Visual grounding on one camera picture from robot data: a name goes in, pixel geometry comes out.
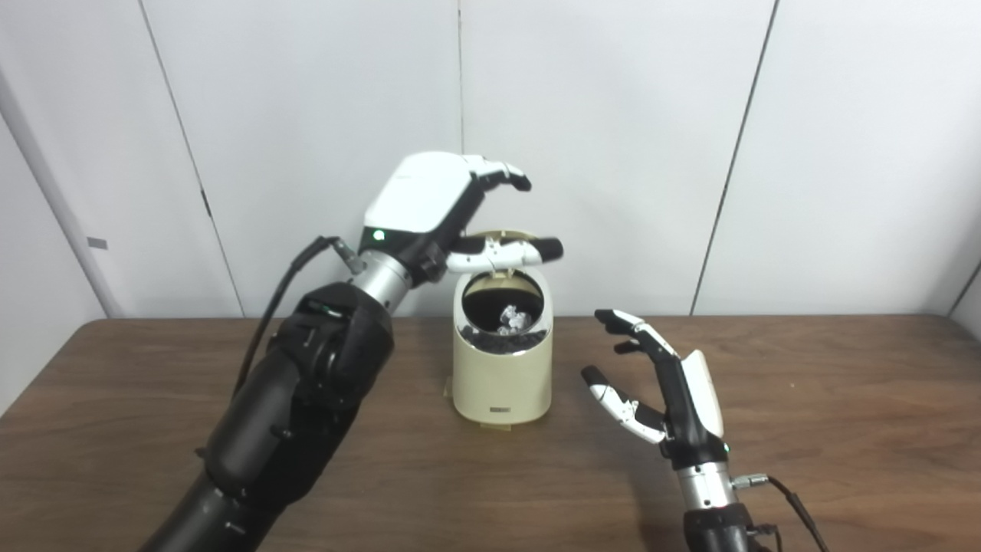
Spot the white and black left hand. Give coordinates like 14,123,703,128
360,151,565,286

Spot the white and black right hand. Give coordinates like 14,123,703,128
580,309,729,470

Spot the white paper ball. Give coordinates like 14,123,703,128
498,304,533,337

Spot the cream-colored lidded bin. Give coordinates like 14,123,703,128
451,229,553,429

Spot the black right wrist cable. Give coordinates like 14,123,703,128
732,474,832,552

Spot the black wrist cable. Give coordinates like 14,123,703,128
232,235,367,396
732,474,832,552

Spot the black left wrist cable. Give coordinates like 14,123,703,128
232,235,367,396

